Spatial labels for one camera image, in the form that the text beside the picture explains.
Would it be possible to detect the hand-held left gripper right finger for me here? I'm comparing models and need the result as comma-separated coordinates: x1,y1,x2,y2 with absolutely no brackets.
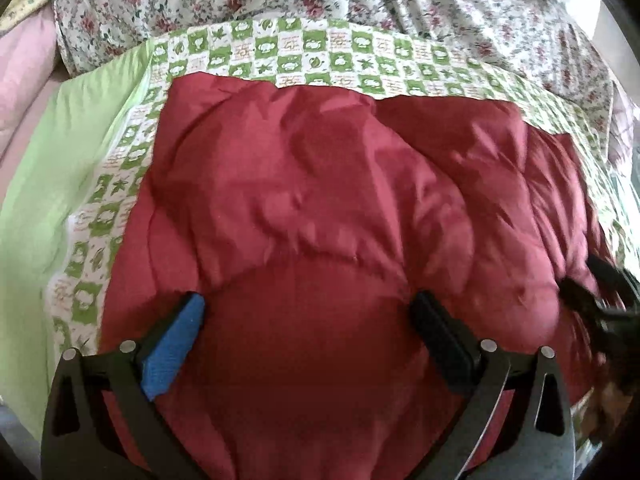
410,290,576,480

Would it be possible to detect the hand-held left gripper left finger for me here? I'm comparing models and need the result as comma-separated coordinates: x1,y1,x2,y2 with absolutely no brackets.
40,291,208,480

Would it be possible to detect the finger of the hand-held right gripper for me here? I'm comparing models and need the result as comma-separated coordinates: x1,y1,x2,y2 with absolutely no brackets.
560,280,613,323
587,255,640,306

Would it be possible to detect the red quilted blanket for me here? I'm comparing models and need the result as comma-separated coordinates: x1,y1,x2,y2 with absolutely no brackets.
97,75,621,480

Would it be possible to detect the pink pillow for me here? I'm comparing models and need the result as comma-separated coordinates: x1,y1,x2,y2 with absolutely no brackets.
0,20,63,161

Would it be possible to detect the green patterned blanket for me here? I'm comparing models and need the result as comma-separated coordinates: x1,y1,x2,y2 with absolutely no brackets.
0,17,640,461

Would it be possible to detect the yellow patterned pillow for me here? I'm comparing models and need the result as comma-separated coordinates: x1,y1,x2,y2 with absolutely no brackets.
0,0,68,31

